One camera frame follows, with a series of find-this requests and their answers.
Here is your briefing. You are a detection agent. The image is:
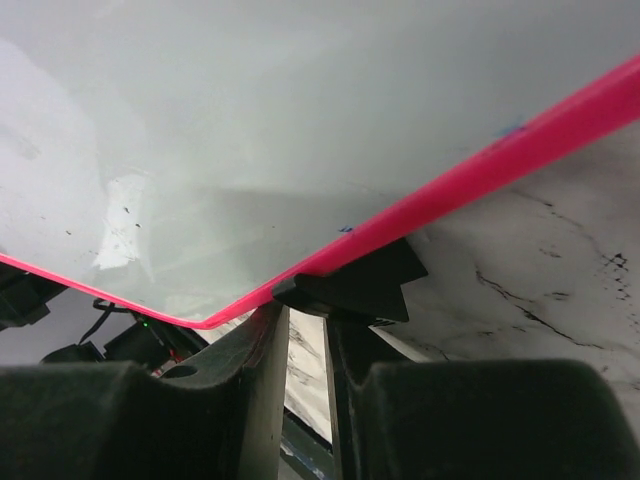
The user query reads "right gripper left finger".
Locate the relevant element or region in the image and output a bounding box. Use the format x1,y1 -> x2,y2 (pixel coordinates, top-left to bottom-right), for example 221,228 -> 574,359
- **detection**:
1,304 -> 289,479

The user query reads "pink framed whiteboard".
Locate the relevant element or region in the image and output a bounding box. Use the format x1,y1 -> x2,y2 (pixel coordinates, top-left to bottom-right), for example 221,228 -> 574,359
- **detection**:
1,1 -> 639,327

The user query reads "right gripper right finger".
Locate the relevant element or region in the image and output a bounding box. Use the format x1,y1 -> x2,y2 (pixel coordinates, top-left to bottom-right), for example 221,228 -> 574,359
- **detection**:
325,320 -> 639,479

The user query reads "black whiteboard stand clip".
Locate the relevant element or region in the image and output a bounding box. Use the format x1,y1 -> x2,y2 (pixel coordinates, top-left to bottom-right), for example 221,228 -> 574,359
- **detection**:
272,239 -> 428,326

